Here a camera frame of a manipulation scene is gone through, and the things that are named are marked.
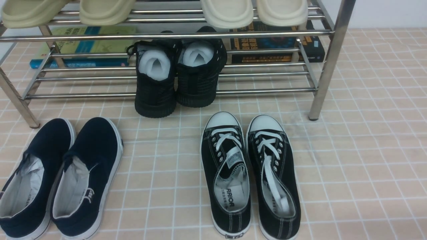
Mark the navy slip-on shoe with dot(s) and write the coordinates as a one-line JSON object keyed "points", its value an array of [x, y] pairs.
{"points": [[89, 167], [27, 195]]}

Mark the black canvas lace-up shoe left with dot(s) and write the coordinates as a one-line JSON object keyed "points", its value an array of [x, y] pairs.
{"points": [[226, 174]]}

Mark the black canvas lace-up shoe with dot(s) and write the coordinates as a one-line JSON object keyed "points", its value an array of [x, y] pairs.
{"points": [[269, 151], [226, 174]]}

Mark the black sneaker right on rack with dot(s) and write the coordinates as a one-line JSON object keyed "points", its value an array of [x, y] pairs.
{"points": [[198, 64]]}

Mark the black sneaker on rack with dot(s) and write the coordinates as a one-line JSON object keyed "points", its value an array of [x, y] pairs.
{"points": [[156, 71], [198, 64]]}

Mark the black sneaker left on rack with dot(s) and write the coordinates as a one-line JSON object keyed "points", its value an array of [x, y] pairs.
{"points": [[156, 71]]}

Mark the black canvas lace-up shoe right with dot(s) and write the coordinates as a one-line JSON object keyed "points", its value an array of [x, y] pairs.
{"points": [[269, 151]]}

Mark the silver metal shoe rack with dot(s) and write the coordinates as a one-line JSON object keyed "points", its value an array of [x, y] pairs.
{"points": [[299, 66]]}

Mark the cream slipper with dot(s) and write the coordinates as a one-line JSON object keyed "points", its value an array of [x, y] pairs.
{"points": [[228, 14], [282, 12]]}

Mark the black and yellow book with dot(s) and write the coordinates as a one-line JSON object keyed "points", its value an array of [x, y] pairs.
{"points": [[312, 46]]}

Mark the cream slipper far right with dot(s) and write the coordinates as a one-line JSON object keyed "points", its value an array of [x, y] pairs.
{"points": [[282, 12]]}

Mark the olive green slipper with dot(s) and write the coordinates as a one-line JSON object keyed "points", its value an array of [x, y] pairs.
{"points": [[104, 12], [30, 13]]}

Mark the green and blue book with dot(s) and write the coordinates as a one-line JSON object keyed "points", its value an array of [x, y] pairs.
{"points": [[89, 46]]}

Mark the olive green slipper far left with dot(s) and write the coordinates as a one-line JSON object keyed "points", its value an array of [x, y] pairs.
{"points": [[30, 13]]}

